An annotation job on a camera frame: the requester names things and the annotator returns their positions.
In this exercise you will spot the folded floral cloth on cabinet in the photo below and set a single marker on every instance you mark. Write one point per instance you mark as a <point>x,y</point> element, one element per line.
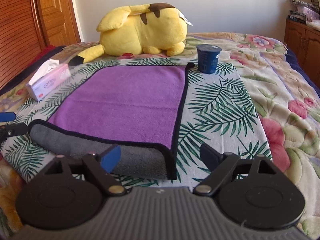
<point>315,24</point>

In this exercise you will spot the stack of boxes on cabinet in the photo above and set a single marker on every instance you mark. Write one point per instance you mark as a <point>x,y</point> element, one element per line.
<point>303,12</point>

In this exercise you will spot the palm leaf patterned cloth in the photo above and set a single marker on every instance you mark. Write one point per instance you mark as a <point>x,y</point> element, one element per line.
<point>218,111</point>

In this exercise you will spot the wooden louvered wardrobe door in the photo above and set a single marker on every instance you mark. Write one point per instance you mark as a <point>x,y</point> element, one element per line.
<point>21,37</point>

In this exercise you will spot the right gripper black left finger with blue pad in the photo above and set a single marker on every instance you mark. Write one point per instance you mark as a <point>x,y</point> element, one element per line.
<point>68,192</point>

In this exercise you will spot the pink tissue box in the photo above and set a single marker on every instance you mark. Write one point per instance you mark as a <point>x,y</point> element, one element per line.
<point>49,75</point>

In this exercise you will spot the yellow Pikachu plush toy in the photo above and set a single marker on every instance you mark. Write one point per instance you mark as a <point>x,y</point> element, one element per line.
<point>138,29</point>

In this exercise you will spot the floral bed blanket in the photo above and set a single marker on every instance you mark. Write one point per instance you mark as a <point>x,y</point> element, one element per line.
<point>287,105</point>

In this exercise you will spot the purple and grey towel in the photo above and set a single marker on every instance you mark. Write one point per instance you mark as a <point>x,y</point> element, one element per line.
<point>138,108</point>

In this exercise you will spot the dark navy red blanket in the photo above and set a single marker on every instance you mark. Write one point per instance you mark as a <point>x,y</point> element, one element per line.
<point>43,56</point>

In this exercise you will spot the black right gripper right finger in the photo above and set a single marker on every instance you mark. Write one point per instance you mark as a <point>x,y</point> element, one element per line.
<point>253,193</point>

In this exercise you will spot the wooden room door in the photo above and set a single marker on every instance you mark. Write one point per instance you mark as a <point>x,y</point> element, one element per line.
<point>58,22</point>

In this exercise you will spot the dark blue plastic cup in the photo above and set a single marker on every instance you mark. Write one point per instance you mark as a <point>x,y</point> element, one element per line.
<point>208,57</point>

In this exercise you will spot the brown wooden cabinet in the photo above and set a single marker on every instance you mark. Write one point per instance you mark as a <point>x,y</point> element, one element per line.
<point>304,42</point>

